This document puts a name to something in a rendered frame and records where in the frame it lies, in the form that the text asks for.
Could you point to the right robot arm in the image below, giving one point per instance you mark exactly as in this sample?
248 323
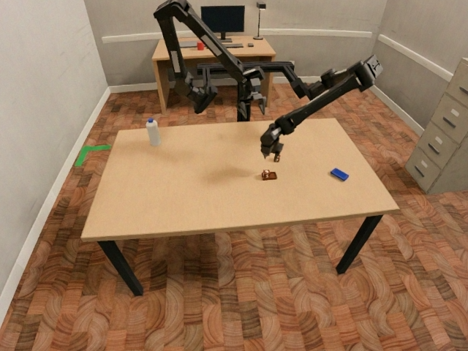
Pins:
175 8

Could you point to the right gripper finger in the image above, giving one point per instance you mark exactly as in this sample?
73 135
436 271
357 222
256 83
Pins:
243 111
261 104

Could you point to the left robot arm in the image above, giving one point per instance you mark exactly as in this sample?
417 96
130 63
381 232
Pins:
337 84

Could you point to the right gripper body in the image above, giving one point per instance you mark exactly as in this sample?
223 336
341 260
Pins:
250 98

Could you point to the brown wooden calendar tray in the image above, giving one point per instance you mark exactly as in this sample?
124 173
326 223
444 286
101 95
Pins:
272 177

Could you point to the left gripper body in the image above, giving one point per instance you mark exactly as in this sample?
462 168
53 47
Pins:
279 149

